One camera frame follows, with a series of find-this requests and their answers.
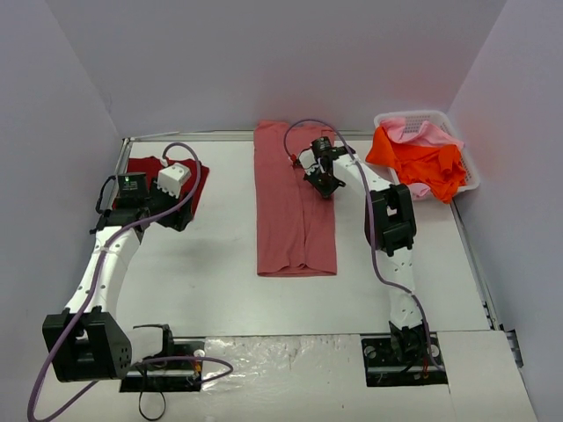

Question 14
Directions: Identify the salmon pink t-shirt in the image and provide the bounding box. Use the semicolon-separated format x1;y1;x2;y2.
253;120;337;277

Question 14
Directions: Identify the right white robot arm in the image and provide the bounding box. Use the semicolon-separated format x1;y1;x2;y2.
293;137;431;366

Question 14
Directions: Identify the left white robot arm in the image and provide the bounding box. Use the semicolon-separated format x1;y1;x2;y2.
42;164;204;382

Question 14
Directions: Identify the folded dark red t-shirt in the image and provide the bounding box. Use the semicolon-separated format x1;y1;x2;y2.
113;156;209;216

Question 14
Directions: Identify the white plastic basket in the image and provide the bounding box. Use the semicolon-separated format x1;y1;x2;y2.
373;109;481;203

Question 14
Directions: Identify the light pink t-shirt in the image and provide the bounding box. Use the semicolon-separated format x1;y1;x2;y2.
379;117;464;150

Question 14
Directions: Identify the orange t-shirt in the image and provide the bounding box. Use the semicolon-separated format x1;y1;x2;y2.
365;127;466;204

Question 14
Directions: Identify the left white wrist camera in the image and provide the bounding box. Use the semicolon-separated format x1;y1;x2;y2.
157;164;192;199

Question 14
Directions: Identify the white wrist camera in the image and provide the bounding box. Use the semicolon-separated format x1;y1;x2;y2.
293;149;318;174
157;164;192;199

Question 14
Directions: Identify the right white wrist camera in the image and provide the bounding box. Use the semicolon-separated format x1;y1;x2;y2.
293;149;318;174

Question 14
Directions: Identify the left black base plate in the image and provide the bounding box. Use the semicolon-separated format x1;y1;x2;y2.
119;360;203;393

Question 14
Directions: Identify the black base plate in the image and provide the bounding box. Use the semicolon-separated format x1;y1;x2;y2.
119;360;203;393
361;335;448;388

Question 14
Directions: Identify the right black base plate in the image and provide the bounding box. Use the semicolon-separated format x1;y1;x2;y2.
361;335;448;388

